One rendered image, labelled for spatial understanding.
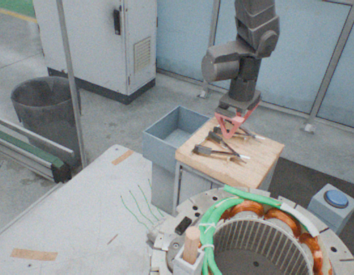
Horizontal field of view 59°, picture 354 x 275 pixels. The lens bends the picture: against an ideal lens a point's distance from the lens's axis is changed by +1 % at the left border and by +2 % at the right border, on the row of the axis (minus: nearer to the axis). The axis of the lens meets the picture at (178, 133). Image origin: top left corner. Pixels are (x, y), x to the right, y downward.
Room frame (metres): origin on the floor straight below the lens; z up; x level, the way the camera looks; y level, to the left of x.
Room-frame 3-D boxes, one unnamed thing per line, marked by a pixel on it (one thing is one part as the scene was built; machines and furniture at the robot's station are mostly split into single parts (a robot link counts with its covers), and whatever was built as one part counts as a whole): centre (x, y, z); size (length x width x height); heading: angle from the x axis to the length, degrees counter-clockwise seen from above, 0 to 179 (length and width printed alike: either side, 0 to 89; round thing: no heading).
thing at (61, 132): (1.63, 0.82, 0.28); 0.38 x 0.37 x 0.56; 154
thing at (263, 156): (0.59, -0.13, 1.05); 0.20 x 0.19 x 0.02; 59
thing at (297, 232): (0.33, -0.18, 1.12); 0.06 x 0.02 x 0.04; 59
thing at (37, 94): (1.63, 0.82, 0.39); 0.39 x 0.39 x 0.35
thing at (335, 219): (0.48, -0.35, 0.91); 0.07 x 0.07 x 0.25; 44
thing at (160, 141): (0.67, 0.00, 0.92); 0.17 x 0.11 x 0.28; 149
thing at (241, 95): (0.64, -0.14, 1.20); 0.10 x 0.07 x 0.07; 150
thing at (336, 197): (0.48, -0.35, 1.04); 0.04 x 0.04 x 0.01
